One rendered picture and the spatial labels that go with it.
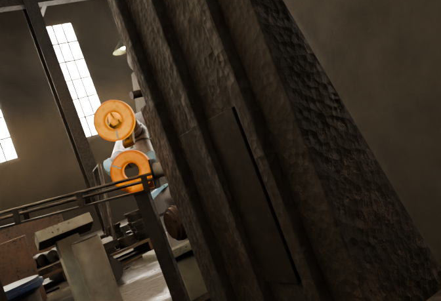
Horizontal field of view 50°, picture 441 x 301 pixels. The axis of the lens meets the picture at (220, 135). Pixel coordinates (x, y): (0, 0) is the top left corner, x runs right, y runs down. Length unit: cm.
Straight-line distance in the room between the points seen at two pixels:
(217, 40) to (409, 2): 45
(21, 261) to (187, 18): 296
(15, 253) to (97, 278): 186
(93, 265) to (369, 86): 152
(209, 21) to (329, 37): 33
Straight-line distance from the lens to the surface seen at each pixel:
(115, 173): 176
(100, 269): 204
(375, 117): 76
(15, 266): 385
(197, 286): 250
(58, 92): 1006
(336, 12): 77
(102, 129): 180
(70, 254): 221
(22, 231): 543
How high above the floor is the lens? 63
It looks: 3 degrees up
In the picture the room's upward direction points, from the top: 21 degrees counter-clockwise
